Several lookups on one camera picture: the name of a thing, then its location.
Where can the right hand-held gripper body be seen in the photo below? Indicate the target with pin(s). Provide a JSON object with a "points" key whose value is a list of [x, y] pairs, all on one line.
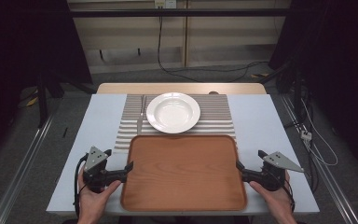
{"points": [[273, 174]]}

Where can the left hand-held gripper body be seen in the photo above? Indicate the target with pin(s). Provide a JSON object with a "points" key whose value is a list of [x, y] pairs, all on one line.
{"points": [[95, 161]]}

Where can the brown wooden tray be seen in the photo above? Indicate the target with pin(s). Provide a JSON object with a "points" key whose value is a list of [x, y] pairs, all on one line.
{"points": [[184, 172]]}

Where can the person's right hand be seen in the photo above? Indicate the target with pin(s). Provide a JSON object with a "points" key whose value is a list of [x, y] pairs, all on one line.
{"points": [[276, 200]]}

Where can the person's left hand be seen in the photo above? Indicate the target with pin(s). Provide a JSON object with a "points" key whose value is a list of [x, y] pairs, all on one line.
{"points": [[93, 200]]}

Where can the small black floor item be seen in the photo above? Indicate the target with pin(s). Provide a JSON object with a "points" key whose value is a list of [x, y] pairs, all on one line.
{"points": [[65, 132]]}

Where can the white power strip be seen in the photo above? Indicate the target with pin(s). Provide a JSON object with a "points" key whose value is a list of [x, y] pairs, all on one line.
{"points": [[305, 135]]}

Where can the silver fork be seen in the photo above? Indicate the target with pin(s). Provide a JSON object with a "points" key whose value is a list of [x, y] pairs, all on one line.
{"points": [[141, 115]]}

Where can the striped placemat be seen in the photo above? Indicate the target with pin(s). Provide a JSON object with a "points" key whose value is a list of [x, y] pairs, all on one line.
{"points": [[217, 112]]}

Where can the beige wooden table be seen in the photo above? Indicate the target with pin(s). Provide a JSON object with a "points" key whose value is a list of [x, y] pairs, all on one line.
{"points": [[130, 88]]}

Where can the black metal stand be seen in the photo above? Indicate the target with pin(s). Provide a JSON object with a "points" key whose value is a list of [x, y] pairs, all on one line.
{"points": [[297, 93], [42, 102]]}

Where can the white plate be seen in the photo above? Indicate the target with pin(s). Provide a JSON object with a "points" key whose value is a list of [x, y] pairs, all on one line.
{"points": [[173, 113]]}

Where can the yellow floor tape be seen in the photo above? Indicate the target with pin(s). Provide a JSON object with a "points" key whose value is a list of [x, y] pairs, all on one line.
{"points": [[32, 101], [260, 75]]}

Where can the dark curtain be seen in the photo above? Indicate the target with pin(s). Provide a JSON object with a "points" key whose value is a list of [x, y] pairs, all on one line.
{"points": [[18, 46], [338, 62]]}

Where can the black horizontal bar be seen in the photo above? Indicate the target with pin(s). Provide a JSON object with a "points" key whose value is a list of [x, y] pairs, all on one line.
{"points": [[180, 12]]}

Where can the aluminium floor rail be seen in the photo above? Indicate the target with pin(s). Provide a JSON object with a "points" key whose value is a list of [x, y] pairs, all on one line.
{"points": [[21, 168], [326, 174]]}

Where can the white wall socket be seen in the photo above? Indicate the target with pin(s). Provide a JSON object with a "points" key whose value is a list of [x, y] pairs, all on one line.
{"points": [[165, 3]]}

